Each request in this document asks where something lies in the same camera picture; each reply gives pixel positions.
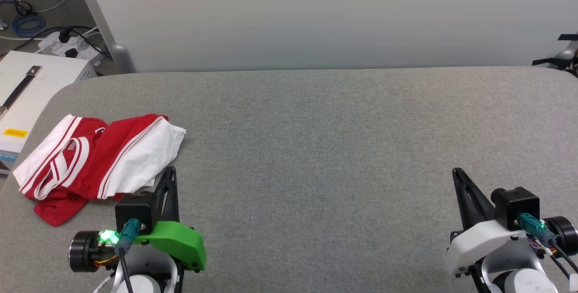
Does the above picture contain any blue coiled cable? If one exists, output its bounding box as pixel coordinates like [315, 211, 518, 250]
[11, 12, 47, 37]

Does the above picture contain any grey fabric sofa surface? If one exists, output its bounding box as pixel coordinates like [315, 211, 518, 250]
[0, 66, 578, 293]

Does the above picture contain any white partition panel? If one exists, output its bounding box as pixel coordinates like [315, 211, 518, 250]
[81, 0, 578, 73]

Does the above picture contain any black power cable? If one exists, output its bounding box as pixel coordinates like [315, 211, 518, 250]
[0, 25, 111, 59]

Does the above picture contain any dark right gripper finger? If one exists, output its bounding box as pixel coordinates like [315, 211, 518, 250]
[452, 167, 472, 231]
[457, 168, 497, 225]

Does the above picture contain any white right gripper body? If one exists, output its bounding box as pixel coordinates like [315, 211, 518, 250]
[445, 215, 578, 278]

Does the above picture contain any grey partition post with foot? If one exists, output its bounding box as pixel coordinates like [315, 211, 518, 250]
[71, 0, 137, 74]

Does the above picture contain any red and white basketball jersey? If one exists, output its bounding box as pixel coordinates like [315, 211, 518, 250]
[13, 113, 186, 228]

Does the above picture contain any white paper label tag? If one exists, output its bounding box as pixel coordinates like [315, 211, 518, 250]
[93, 272, 116, 293]

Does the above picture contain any teal plug left camera cable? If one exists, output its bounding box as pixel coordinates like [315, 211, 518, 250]
[114, 219, 141, 293]

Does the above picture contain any teal plug right camera cable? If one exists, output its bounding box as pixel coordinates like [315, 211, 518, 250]
[518, 213, 578, 280]

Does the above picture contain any white power strip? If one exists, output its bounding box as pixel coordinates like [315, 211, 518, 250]
[36, 30, 107, 66]

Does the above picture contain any white metal equipment box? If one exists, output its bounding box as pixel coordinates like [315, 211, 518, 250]
[0, 51, 98, 175]

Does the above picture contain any teal plug camera cable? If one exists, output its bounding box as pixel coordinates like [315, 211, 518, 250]
[114, 219, 141, 293]
[518, 213, 578, 280]

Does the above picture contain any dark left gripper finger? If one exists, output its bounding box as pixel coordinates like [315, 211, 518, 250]
[152, 167, 174, 231]
[165, 167, 180, 223]

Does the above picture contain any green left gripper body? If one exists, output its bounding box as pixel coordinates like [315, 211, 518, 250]
[69, 221, 207, 272]

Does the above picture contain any black strap box handle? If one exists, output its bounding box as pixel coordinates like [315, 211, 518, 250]
[0, 65, 43, 117]

